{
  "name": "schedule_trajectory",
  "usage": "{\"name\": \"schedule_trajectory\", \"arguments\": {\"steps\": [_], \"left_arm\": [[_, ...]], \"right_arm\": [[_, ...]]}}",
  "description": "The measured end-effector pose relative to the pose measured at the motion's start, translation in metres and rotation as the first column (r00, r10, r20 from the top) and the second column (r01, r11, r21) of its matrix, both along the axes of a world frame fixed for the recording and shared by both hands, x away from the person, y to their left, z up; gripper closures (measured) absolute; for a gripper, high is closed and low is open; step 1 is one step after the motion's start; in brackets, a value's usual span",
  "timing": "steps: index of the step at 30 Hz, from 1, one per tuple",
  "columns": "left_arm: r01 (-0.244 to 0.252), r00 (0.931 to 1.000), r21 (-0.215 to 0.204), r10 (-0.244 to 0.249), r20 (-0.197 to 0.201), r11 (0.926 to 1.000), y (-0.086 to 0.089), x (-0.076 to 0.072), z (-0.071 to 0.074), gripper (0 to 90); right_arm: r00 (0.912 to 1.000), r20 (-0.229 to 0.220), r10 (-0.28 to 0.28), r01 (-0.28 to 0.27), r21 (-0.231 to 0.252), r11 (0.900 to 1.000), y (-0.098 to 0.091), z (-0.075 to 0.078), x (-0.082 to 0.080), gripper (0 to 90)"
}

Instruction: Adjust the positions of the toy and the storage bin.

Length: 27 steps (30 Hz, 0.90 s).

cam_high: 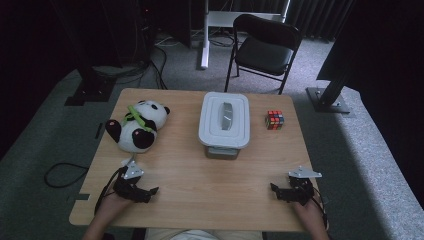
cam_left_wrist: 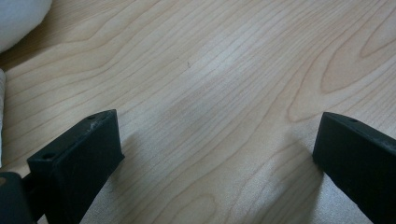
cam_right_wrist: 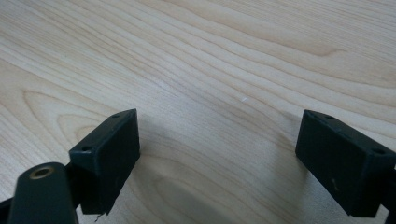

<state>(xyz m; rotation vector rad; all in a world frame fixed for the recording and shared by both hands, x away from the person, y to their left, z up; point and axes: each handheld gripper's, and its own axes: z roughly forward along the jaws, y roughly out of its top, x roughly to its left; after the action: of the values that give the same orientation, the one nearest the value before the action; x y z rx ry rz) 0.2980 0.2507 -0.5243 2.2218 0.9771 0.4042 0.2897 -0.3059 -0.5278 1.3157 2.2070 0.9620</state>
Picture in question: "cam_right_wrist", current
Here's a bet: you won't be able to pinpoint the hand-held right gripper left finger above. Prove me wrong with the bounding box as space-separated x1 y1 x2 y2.
65 108 141 216

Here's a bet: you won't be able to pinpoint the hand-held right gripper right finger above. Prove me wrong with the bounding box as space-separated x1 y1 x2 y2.
294 109 396 218

